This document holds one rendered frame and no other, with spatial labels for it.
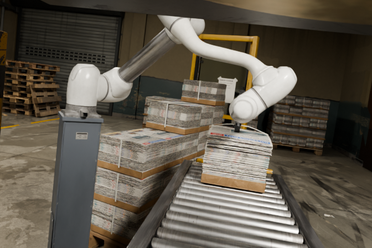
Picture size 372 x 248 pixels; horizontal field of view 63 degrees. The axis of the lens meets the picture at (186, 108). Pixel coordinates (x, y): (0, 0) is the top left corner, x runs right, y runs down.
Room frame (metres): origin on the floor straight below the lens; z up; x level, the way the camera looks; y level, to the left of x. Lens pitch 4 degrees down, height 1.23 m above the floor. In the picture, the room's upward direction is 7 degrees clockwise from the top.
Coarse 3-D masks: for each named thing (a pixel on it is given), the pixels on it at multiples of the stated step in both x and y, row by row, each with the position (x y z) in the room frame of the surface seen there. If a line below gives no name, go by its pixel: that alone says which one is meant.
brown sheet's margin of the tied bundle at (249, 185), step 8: (208, 176) 1.33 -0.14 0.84; (216, 176) 1.33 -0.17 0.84; (216, 184) 1.33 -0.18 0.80; (224, 184) 1.33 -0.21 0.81; (232, 184) 1.32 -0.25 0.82; (240, 184) 1.31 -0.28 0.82; (248, 184) 1.31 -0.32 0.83; (256, 184) 1.30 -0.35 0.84; (264, 184) 1.30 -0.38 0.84; (264, 192) 1.30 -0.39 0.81
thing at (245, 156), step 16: (208, 144) 1.32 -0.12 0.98; (224, 144) 1.31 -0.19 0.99; (240, 144) 1.30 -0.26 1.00; (256, 144) 1.29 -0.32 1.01; (208, 160) 1.34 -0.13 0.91; (224, 160) 1.33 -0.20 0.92; (240, 160) 1.31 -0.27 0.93; (256, 160) 1.30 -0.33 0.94; (224, 176) 1.33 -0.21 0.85; (240, 176) 1.32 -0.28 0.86; (256, 176) 1.31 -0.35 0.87
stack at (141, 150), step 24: (120, 144) 1.96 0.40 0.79; (144, 144) 1.88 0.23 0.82; (168, 144) 2.15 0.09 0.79; (192, 144) 2.55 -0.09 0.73; (144, 168) 1.89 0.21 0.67; (168, 168) 2.21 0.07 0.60; (96, 192) 2.03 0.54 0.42; (120, 192) 1.93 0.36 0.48; (144, 192) 1.91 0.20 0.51; (96, 216) 2.02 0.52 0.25; (120, 216) 1.93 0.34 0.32; (144, 216) 1.96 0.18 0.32; (96, 240) 2.07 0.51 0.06
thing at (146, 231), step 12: (180, 168) 1.53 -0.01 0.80; (180, 180) 1.33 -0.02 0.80; (168, 192) 1.17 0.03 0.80; (156, 204) 1.04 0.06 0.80; (168, 204) 1.05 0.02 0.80; (156, 216) 0.94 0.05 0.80; (144, 228) 0.85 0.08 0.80; (156, 228) 0.86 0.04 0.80; (132, 240) 0.78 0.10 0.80; (144, 240) 0.79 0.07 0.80
